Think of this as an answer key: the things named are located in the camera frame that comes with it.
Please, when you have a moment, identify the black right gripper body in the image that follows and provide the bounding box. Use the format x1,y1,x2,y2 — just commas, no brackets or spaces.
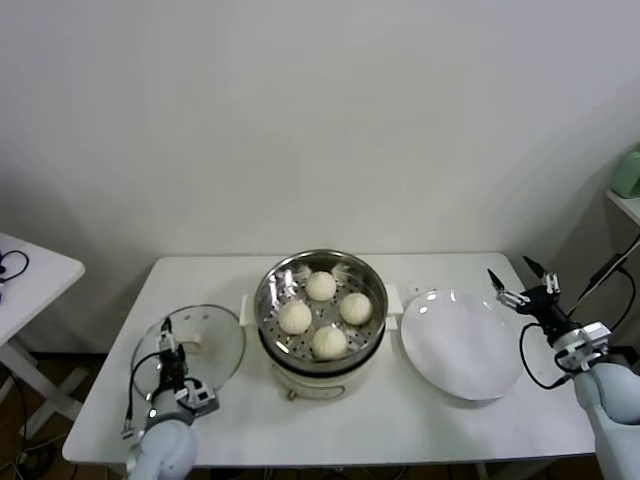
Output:
513,285,574,335

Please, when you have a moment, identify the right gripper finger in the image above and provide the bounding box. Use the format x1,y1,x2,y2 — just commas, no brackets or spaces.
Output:
487,268,529,307
522,255,560,297

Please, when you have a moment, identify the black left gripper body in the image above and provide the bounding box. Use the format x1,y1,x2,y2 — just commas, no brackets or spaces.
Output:
157,347,189,399

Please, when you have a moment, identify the round glass pot lid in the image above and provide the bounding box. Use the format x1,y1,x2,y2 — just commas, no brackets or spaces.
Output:
129,303,247,404

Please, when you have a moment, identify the white steamed baozi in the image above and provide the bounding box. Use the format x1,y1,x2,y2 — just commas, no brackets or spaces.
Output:
311,325,349,361
278,301,313,335
304,269,338,303
339,292,374,325

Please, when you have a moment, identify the stainless steel steamer basket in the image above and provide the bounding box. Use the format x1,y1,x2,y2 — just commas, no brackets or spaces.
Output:
253,248,390,364

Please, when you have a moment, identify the steel steamer pot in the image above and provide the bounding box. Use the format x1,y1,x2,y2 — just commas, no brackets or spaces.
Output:
239,284,404,402

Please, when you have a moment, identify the round white plate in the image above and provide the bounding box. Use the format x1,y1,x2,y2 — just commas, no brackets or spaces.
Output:
399,288,525,401

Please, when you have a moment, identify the white shelf board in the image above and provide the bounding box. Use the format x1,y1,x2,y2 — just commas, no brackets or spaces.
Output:
604,188,640,226

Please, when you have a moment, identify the pale green appliance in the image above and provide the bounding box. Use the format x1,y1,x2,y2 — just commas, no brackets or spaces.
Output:
612,142,640,199

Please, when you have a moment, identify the white side table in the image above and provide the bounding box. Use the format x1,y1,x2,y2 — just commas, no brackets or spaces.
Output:
0,232,86,441

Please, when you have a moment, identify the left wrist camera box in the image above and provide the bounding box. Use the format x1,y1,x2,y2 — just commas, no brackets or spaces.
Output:
175,379,221,417

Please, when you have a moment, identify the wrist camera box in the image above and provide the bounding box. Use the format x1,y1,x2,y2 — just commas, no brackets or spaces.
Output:
175,379,221,417
574,322,614,357

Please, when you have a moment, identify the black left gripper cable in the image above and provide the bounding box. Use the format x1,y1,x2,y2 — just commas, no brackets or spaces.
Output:
122,349,169,437

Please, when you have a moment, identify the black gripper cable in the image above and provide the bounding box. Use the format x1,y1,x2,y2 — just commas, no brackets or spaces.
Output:
518,322,576,390
122,349,169,437

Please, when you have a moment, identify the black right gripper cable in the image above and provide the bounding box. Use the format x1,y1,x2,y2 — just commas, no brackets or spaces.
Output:
518,322,576,390

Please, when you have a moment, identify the black wall power cable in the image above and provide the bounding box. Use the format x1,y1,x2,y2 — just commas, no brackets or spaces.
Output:
567,252,635,331

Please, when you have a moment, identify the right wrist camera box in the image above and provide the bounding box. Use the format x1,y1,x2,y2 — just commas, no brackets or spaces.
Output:
574,322,614,357

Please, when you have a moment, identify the white metal floor frame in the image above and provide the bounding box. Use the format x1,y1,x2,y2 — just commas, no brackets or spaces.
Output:
607,344,640,371

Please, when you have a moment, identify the black floor cable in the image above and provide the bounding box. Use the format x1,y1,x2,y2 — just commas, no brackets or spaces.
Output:
0,372,66,466

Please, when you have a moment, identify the black looped cable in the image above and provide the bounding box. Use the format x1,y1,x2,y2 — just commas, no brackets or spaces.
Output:
0,249,29,289

